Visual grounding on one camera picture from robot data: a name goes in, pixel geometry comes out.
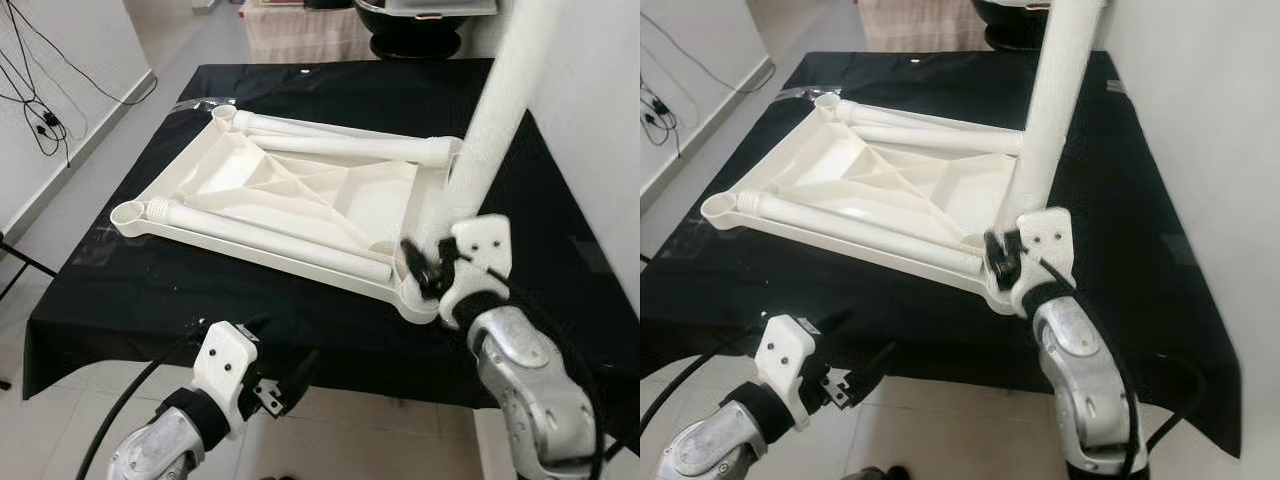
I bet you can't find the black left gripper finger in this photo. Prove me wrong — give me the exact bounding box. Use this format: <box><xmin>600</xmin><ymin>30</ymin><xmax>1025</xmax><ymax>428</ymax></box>
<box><xmin>845</xmin><ymin>338</ymin><xmax>898</xmax><ymax>386</ymax></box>
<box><xmin>280</xmin><ymin>345</ymin><xmax>323</xmax><ymax>393</ymax></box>

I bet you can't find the black tablecloth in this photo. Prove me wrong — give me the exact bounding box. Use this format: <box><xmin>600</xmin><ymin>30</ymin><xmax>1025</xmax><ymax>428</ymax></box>
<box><xmin>640</xmin><ymin>50</ymin><xmax>1243</xmax><ymax>459</ymax></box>
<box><xmin>22</xmin><ymin>60</ymin><xmax>641</xmax><ymax>403</ymax></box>

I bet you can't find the black round basin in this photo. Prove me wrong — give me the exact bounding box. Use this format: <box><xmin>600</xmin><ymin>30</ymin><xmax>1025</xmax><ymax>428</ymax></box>
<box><xmin>353</xmin><ymin>0</ymin><xmax>473</xmax><ymax>61</ymax></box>
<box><xmin>972</xmin><ymin>0</ymin><xmax>1051</xmax><ymax>51</ymax></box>

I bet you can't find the cross-shaped clear tape patch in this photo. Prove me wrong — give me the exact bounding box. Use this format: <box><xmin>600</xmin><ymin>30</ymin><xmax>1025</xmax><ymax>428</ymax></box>
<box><xmin>68</xmin><ymin>222</ymin><xmax>126</xmax><ymax>269</ymax></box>

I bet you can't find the beige woven rug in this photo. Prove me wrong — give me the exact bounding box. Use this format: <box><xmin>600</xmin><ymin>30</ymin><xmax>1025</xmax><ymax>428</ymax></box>
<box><xmin>243</xmin><ymin>0</ymin><xmax>379</xmax><ymax>64</ymax></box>
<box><xmin>858</xmin><ymin>0</ymin><xmax>986</xmax><ymax>53</ymax></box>

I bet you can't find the black folding chair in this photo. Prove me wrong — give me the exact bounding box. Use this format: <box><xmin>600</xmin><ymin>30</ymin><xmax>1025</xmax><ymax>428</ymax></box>
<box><xmin>0</xmin><ymin>232</ymin><xmax>59</xmax><ymax>301</ymax></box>

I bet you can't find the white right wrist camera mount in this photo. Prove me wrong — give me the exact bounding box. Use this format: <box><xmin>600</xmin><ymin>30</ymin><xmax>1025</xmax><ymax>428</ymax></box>
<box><xmin>1008</xmin><ymin>206</ymin><xmax>1077</xmax><ymax>317</ymax></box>
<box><xmin>438</xmin><ymin>212</ymin><xmax>514</xmax><ymax>319</ymax></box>

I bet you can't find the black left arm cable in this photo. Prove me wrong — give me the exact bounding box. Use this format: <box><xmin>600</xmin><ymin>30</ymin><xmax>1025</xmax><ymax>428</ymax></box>
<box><xmin>640</xmin><ymin>310</ymin><xmax>859</xmax><ymax>433</ymax></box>
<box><xmin>75</xmin><ymin>315</ymin><xmax>273</xmax><ymax>480</ymax></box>

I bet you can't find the black wall power cable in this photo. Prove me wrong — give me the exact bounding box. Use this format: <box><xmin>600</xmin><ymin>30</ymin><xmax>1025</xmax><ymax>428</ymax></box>
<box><xmin>640</xmin><ymin>8</ymin><xmax>776</xmax><ymax>161</ymax></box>
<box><xmin>0</xmin><ymin>0</ymin><xmax>161</xmax><ymax>166</ymax></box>

